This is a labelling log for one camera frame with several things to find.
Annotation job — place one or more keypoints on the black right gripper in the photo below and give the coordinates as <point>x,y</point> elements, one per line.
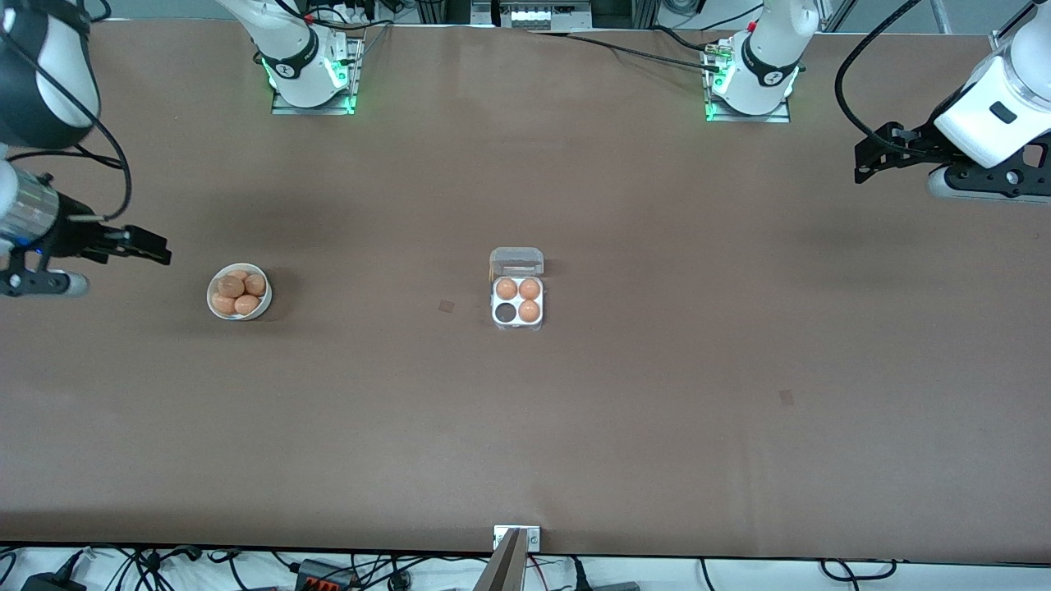
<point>67,229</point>

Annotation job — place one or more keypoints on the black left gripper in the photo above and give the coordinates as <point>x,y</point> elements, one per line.
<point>925,139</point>

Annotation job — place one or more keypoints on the clear plastic egg box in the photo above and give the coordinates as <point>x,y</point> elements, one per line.
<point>517,256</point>

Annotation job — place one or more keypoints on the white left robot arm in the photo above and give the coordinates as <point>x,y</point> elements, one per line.
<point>772,49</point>

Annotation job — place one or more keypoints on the black and orange connector box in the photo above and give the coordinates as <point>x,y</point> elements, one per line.
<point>316,572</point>

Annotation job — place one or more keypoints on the white round bowl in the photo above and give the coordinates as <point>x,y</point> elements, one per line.
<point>264,308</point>

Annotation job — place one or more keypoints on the black power adapter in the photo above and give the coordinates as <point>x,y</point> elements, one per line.
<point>49,584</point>

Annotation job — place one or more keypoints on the white power strip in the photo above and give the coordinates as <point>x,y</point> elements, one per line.
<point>538,16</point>

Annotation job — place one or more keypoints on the brown table cover sheet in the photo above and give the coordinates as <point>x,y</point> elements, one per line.
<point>575,427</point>

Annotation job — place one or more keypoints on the grey flat device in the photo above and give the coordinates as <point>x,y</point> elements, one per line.
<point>612,587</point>

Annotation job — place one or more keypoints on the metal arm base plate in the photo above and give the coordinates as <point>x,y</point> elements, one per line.
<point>780,118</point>
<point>283,109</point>

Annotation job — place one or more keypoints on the aluminium corner frame profile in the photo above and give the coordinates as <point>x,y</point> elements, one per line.
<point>998,39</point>

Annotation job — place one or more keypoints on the grey aluminium camera pole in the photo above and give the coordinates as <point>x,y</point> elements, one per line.
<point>505,570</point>

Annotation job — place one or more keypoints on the small metal clamp bracket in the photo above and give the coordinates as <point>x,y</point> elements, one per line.
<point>534,539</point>

